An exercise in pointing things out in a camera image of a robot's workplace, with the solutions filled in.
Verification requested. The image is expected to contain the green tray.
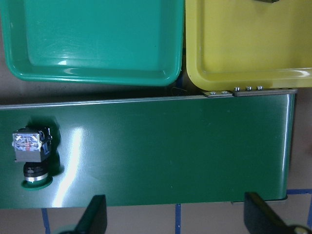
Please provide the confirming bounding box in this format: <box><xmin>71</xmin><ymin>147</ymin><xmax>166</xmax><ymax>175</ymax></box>
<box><xmin>0</xmin><ymin>0</ymin><xmax>185</xmax><ymax>86</ymax></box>

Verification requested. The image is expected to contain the yellow tray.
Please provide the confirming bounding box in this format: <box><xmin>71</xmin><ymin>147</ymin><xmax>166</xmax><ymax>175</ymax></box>
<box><xmin>185</xmin><ymin>0</ymin><xmax>312</xmax><ymax>91</ymax></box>

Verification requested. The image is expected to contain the green conveyor belt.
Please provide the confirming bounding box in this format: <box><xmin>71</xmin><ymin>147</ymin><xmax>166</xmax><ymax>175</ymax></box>
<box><xmin>0</xmin><ymin>90</ymin><xmax>296</xmax><ymax>209</ymax></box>

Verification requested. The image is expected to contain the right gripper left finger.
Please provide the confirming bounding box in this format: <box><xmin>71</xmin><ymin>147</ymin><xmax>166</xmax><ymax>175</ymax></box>
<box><xmin>53</xmin><ymin>194</ymin><xmax>107</xmax><ymax>234</ymax></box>

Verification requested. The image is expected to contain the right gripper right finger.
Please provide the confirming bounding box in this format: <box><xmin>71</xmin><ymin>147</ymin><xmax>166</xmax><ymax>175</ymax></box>
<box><xmin>244</xmin><ymin>192</ymin><xmax>312</xmax><ymax>234</ymax></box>

